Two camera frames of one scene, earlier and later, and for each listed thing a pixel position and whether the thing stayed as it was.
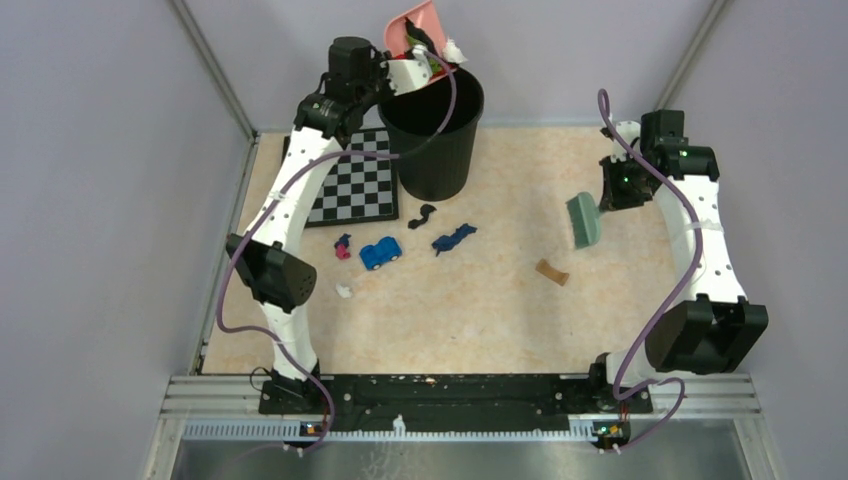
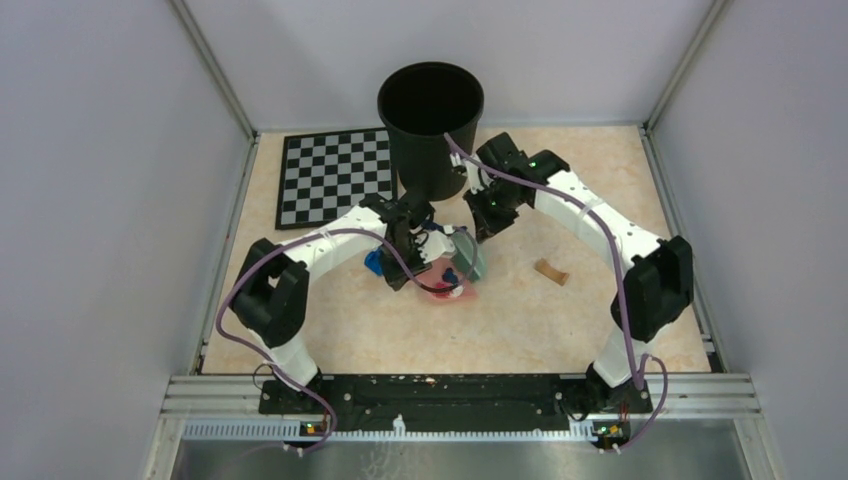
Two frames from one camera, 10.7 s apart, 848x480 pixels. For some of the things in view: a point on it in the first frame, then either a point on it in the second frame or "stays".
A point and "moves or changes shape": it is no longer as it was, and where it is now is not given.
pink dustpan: x=423 y=17 to x=444 y=272
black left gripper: x=381 y=72 to x=398 y=277
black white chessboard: x=357 y=189 stays
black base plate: x=460 y=403 stays
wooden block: x=551 y=273 stays
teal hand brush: x=585 y=219 moves or changes shape
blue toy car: x=373 y=256 stays
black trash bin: x=439 y=170 stays
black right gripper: x=612 y=200 to x=487 y=226
